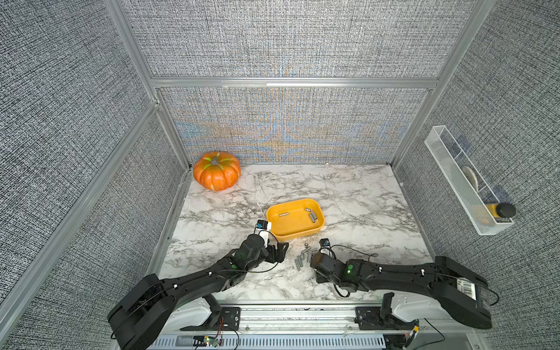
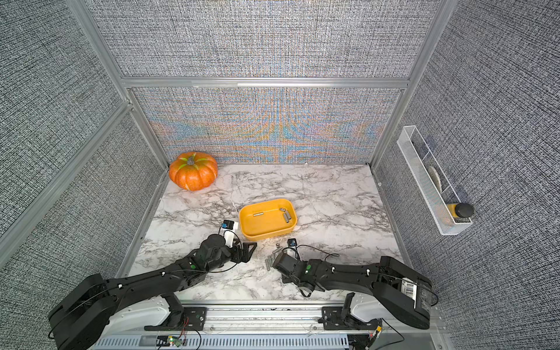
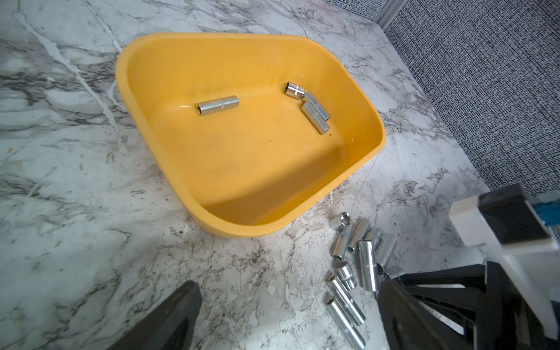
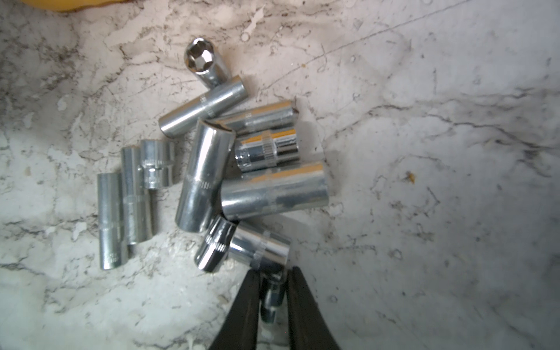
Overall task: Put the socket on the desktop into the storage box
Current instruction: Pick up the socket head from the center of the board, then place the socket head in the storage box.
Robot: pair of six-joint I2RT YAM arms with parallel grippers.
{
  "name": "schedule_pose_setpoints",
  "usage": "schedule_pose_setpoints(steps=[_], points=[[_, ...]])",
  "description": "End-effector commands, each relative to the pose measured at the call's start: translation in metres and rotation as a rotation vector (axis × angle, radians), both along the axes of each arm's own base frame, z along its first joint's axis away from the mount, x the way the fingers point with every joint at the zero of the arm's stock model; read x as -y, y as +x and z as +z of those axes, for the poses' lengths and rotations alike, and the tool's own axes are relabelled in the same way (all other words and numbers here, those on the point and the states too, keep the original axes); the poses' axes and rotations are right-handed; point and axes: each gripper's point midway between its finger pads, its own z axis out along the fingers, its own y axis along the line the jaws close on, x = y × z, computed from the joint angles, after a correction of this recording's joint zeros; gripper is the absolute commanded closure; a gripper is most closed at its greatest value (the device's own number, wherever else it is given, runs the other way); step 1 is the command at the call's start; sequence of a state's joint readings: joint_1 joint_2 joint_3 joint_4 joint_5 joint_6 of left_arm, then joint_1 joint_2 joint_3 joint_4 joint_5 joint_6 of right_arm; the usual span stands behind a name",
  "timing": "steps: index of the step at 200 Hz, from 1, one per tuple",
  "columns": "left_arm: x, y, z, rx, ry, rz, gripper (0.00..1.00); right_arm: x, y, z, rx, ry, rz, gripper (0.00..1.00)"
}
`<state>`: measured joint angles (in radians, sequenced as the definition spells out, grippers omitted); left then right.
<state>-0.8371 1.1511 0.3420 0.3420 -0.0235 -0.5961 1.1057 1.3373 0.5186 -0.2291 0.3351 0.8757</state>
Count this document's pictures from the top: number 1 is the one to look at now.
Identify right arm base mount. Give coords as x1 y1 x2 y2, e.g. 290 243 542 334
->
354 292 419 337

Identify yellow bottle black cap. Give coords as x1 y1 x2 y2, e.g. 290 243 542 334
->
485 203 517 219

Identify clear wall-mounted shelf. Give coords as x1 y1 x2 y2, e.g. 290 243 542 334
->
424 125 514 236

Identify round beige brush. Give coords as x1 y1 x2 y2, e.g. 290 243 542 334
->
461 166 479 192

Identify pile of silver sockets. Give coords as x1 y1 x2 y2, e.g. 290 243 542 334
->
295 244 318 271

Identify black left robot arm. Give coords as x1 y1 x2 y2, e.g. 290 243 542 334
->
107 233 290 349

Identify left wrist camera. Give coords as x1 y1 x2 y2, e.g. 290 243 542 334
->
254 220 272 244

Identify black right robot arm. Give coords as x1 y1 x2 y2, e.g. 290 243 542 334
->
310 252 492 330

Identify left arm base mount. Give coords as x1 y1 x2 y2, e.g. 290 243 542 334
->
179 295 242 331

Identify orange decorative pumpkin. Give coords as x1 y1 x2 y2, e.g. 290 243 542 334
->
193 152 242 192

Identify yellow plastic storage box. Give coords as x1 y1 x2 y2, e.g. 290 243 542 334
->
266 198 325 242

